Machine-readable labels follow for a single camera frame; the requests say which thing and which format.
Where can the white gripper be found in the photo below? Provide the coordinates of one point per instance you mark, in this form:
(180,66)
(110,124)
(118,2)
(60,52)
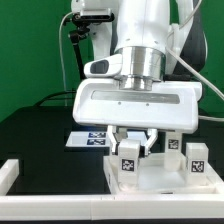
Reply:
(168,106)

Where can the white square tabletop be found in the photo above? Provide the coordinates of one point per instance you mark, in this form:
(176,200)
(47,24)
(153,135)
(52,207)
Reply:
(153,178)

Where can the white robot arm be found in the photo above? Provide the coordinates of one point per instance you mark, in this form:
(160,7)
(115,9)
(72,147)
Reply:
(141,75)

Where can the white sheet with fiducial tags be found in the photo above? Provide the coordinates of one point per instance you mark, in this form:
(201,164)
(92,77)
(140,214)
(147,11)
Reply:
(99,139)

